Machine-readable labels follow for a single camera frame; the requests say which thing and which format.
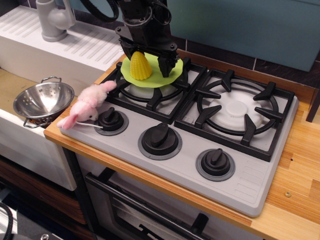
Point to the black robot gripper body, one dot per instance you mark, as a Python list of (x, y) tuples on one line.
[(144, 26)]

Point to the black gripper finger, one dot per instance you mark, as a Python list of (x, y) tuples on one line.
[(166, 65), (128, 48)]

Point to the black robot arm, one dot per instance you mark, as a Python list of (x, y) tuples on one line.
[(143, 3)]

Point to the green round plate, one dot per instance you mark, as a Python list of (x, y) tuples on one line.
[(156, 79)]

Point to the left black burner grate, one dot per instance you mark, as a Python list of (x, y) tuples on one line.
[(161, 103)]

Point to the black burner grate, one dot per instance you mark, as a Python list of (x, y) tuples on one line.
[(247, 116), (161, 103)]

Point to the yellow toy corn cob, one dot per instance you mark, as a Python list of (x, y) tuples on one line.
[(140, 68)]

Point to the white toy sink unit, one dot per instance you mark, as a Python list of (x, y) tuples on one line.
[(25, 59)]

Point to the pink plush bunny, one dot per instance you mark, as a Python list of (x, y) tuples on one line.
[(85, 108)]

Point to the left black stove knob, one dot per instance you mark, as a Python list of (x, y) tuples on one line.
[(111, 122)]

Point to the black stove knob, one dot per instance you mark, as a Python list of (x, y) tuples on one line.
[(160, 142), (111, 122), (215, 165)]

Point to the middle black stove knob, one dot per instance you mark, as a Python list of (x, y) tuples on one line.
[(160, 142)]

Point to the grey toy faucet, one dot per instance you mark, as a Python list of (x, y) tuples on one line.
[(54, 22)]

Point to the grey toy stove top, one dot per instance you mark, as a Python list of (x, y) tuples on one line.
[(245, 191)]

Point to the right black burner grate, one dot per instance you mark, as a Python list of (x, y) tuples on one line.
[(247, 116)]

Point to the steel colander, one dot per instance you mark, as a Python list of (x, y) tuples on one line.
[(41, 104)]

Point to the right black stove knob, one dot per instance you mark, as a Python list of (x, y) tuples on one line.
[(215, 165)]

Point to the toy oven door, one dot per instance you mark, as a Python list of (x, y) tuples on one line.
[(139, 212)]

